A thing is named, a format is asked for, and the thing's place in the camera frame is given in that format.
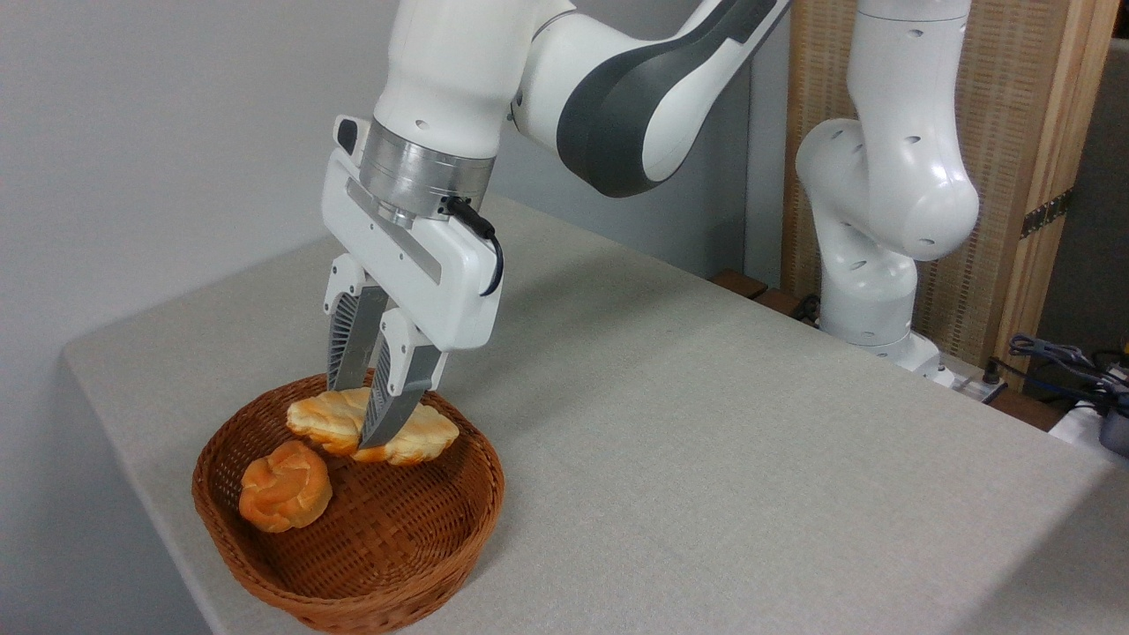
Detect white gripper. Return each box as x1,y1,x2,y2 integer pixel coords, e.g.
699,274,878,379
321,147,505,450

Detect long braided bread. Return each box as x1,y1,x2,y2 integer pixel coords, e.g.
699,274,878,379
286,386,461,467

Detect round golden bread roll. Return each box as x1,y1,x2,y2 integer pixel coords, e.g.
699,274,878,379
238,440,334,534

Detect brown wicker basket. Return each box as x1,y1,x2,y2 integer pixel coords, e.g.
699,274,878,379
191,370,506,635

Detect wooden framed woven screen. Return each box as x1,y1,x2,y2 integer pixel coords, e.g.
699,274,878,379
781,0,1121,391

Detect dark metal hinge strip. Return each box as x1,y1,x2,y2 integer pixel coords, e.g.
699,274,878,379
1021,188,1074,239

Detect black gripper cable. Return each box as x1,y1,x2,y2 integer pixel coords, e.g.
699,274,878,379
441,196,506,298

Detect bundle of dark cables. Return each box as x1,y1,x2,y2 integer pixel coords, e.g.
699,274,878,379
983,333,1129,417

